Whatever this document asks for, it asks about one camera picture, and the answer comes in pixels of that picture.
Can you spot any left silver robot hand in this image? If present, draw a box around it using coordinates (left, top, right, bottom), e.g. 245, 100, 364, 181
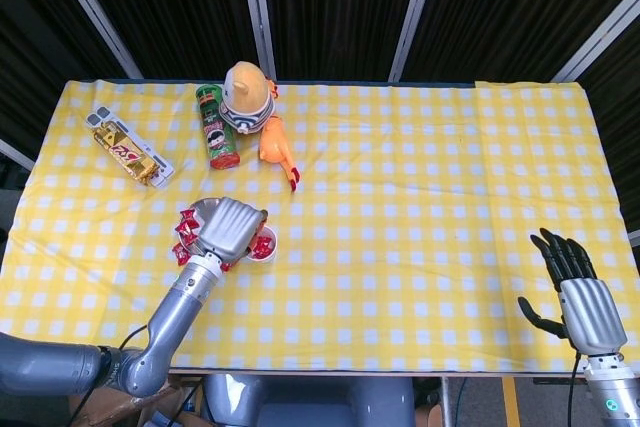
191, 196, 270, 268

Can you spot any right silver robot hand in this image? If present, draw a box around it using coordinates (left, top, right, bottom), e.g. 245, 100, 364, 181
516, 229, 627, 359

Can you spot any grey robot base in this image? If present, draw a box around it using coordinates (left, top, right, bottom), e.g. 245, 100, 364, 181
202, 372, 416, 427

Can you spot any white paper cup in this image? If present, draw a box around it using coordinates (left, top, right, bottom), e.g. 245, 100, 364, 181
243, 225, 279, 265

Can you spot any round silver metal plate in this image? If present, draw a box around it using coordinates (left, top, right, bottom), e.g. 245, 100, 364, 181
174, 196, 229, 254

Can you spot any green Pringles can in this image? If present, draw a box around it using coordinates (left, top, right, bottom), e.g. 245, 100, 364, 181
194, 84, 242, 171

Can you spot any orange rubber chicken toy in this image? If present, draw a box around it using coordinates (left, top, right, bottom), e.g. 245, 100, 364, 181
257, 77, 303, 193

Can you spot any gold chocolate bar package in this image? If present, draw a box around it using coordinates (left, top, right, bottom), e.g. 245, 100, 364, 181
91, 121, 162, 187

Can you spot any plush toy with striped shirt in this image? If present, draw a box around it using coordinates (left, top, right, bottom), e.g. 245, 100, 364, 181
219, 60, 277, 136

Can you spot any metal table leg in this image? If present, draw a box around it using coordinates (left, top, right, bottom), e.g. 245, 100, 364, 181
439, 375, 454, 427

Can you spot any yellow checkered tablecloth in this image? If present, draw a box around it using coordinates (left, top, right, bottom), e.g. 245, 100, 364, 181
0, 79, 640, 373

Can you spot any brown cardboard box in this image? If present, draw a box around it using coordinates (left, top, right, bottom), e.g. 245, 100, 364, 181
69, 379, 201, 427

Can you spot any black pleated curtain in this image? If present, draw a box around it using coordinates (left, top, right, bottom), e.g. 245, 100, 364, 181
0, 0, 640, 158

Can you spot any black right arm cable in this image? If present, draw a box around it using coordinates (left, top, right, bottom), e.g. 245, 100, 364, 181
564, 352, 584, 427

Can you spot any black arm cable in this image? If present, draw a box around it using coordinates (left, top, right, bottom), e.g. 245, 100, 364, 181
69, 324, 150, 427
564, 352, 584, 427

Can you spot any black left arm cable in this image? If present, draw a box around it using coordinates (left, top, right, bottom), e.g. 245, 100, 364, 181
69, 324, 150, 427

